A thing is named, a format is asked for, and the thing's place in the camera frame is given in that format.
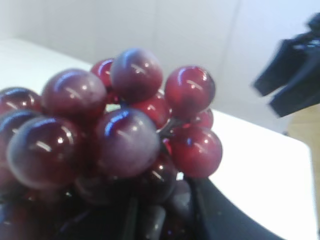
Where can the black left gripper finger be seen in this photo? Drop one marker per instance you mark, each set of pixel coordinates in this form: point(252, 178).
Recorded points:
point(217, 218)

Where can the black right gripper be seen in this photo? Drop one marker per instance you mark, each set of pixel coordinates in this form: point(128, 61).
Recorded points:
point(294, 72)

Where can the red artificial grape bunch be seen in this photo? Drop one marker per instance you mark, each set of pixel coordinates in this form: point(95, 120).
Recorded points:
point(114, 153)

